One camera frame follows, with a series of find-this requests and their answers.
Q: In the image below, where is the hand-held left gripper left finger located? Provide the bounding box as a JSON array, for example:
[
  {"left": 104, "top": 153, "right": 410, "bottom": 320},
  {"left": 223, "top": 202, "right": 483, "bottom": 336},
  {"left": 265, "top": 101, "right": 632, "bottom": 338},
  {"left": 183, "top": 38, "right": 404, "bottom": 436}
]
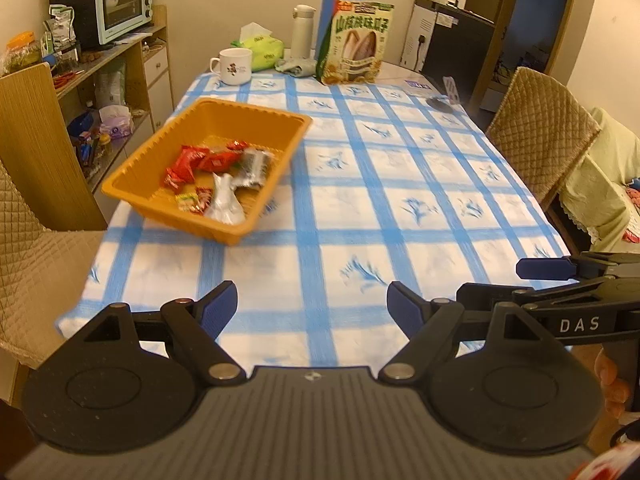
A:
[{"left": 75, "top": 281, "right": 247, "bottom": 386}]

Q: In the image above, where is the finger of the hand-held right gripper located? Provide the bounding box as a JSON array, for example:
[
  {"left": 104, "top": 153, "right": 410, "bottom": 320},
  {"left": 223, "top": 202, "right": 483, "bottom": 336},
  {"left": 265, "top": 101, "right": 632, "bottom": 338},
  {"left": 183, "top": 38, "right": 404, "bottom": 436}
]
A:
[
  {"left": 456, "top": 276, "right": 617, "bottom": 311},
  {"left": 517, "top": 254, "right": 640, "bottom": 281}
]

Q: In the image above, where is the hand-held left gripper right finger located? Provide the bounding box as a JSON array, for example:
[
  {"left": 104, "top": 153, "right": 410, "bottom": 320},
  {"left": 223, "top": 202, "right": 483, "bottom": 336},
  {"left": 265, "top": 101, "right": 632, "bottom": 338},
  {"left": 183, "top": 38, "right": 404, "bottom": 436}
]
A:
[{"left": 378, "top": 281, "right": 571, "bottom": 383}]

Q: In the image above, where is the silver foil snack packet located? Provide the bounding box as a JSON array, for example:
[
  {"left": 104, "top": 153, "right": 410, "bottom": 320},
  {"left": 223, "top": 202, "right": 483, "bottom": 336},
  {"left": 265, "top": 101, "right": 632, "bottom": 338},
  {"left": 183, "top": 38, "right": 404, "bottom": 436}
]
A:
[{"left": 204, "top": 172, "right": 247, "bottom": 225}]

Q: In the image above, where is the dark snack packet clear wrapper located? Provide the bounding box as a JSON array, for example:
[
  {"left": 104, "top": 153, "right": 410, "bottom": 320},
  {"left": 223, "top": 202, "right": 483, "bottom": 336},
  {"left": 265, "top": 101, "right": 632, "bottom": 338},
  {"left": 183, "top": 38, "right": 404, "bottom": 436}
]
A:
[{"left": 234, "top": 148, "right": 277, "bottom": 188}]

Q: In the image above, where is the red candy white print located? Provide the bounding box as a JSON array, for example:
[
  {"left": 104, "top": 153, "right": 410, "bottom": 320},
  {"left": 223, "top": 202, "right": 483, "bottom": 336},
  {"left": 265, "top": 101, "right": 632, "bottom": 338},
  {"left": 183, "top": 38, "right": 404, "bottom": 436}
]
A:
[{"left": 200, "top": 150, "right": 244, "bottom": 172}]

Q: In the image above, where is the large red snack packet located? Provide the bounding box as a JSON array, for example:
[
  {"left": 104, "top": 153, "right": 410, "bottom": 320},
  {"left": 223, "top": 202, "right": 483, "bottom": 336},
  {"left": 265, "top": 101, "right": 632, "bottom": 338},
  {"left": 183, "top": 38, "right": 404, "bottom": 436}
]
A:
[{"left": 172, "top": 145, "right": 210, "bottom": 184}]

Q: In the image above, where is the orange plastic tray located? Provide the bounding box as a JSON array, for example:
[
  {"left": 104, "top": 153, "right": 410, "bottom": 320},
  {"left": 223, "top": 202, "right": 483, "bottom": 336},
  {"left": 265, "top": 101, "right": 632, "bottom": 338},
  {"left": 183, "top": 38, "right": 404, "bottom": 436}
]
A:
[{"left": 101, "top": 98, "right": 313, "bottom": 247}]

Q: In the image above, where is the person's right hand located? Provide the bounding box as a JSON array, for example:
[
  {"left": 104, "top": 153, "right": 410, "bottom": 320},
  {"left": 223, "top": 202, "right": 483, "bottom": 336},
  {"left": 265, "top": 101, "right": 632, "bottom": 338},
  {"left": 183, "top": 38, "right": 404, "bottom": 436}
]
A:
[{"left": 595, "top": 350, "right": 632, "bottom": 418}]

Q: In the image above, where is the pale green cloth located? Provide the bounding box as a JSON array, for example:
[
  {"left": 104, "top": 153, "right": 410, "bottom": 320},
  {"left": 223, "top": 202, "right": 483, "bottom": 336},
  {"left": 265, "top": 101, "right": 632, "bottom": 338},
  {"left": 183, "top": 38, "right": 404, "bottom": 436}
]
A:
[{"left": 557, "top": 107, "right": 640, "bottom": 253}]

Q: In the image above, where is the blue checked tablecloth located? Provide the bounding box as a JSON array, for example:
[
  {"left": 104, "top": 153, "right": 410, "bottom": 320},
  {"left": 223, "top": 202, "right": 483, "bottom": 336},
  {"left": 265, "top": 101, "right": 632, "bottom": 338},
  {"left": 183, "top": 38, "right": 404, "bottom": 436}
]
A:
[{"left": 55, "top": 70, "right": 573, "bottom": 368}]

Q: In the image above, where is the wooden chair quilted cover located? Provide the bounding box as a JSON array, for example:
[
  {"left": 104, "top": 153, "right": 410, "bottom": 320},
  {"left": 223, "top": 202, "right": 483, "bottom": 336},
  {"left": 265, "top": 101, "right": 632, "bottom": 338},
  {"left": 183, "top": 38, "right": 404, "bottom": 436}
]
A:
[
  {"left": 0, "top": 62, "right": 108, "bottom": 371},
  {"left": 485, "top": 66, "right": 601, "bottom": 206}
]

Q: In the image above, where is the grey phone stand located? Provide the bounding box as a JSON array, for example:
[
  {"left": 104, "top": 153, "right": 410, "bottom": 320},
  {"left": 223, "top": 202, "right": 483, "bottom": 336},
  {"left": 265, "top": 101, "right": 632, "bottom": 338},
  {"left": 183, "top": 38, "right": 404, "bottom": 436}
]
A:
[{"left": 426, "top": 76, "right": 461, "bottom": 113}]

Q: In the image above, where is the pink tissue pack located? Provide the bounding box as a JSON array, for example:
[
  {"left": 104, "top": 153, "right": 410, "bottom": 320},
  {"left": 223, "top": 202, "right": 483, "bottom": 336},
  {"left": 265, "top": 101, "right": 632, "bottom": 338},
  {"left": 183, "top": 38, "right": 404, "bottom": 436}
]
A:
[{"left": 99, "top": 105, "right": 133, "bottom": 140}]

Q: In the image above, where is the wooden shelf cabinet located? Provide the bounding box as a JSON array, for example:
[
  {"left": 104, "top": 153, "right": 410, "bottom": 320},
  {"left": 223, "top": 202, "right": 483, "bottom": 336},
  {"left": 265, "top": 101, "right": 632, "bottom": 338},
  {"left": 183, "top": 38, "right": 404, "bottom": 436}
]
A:
[{"left": 0, "top": 5, "right": 176, "bottom": 231}]

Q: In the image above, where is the black and white appliance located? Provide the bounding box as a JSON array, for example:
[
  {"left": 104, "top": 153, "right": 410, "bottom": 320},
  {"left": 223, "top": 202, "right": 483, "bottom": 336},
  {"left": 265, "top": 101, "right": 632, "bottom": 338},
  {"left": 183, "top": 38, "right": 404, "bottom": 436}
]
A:
[{"left": 400, "top": 0, "right": 496, "bottom": 103}]

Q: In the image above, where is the white mug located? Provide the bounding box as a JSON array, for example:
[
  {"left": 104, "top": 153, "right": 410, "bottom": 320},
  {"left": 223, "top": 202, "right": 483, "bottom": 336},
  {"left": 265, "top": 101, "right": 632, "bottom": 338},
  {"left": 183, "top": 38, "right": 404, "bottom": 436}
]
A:
[{"left": 210, "top": 48, "right": 252, "bottom": 86}]

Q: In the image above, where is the grey cloth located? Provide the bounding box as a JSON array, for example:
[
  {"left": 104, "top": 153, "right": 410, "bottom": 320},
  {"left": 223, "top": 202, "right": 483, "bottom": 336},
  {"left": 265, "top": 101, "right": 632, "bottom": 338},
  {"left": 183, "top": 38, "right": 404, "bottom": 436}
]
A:
[{"left": 275, "top": 57, "right": 317, "bottom": 78}]

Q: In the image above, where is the green tissue pack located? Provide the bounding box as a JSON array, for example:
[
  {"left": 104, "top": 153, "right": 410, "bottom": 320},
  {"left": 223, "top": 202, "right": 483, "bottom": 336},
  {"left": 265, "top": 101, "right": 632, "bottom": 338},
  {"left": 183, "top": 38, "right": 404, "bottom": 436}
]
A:
[{"left": 231, "top": 22, "right": 285, "bottom": 72}]

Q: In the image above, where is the green sunflower seed bag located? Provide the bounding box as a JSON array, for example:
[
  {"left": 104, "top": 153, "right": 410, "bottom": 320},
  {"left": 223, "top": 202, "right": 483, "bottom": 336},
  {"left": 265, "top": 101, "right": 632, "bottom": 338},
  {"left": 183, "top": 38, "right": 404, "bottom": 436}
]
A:
[{"left": 316, "top": 0, "right": 395, "bottom": 86}]

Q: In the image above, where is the white thermos bottle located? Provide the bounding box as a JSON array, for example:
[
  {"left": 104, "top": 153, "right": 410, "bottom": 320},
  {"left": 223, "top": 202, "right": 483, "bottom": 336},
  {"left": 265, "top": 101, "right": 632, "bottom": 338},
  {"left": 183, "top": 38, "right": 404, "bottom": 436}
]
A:
[{"left": 291, "top": 5, "right": 317, "bottom": 59}]

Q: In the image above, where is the blue thermos jug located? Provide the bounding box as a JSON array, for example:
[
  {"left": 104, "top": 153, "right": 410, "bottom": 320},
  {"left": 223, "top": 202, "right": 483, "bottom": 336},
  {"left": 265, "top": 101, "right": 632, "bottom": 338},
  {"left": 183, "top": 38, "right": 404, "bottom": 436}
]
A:
[{"left": 316, "top": 0, "right": 368, "bottom": 61}]

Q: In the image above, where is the teal toaster oven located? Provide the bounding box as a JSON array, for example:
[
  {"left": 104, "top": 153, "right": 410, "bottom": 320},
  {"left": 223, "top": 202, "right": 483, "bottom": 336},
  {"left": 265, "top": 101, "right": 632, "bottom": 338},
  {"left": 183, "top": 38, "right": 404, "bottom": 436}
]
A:
[{"left": 94, "top": 0, "right": 154, "bottom": 46}]

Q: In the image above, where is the orange lid jar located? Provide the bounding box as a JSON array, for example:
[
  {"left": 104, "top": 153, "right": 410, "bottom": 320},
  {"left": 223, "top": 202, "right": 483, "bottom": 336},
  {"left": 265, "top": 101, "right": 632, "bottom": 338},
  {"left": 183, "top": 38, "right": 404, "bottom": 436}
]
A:
[{"left": 2, "top": 32, "right": 43, "bottom": 76}]

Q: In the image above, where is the white and green bag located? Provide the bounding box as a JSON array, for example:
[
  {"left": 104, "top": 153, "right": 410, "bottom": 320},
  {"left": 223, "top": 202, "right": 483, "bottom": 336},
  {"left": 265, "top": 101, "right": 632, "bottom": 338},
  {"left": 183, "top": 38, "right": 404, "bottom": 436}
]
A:
[{"left": 42, "top": 5, "right": 76, "bottom": 56}]

